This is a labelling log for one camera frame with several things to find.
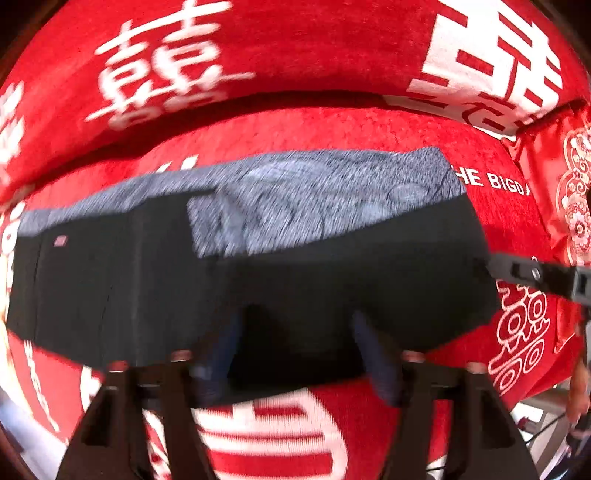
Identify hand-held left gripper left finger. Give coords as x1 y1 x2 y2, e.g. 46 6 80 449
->
55 316 242 480

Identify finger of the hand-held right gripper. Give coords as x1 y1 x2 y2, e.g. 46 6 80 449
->
485 251 591 306

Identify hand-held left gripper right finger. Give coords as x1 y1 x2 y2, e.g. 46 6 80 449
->
352 311 542 480

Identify black pants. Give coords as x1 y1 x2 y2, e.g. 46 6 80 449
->
6 194 502 394

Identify person's right forearm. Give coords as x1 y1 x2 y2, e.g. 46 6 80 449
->
567 355 591 426

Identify red satin patterned pillow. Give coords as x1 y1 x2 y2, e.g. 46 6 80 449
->
503 99 591 357

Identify red printed blanket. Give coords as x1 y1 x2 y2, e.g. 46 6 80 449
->
0 0 591 480

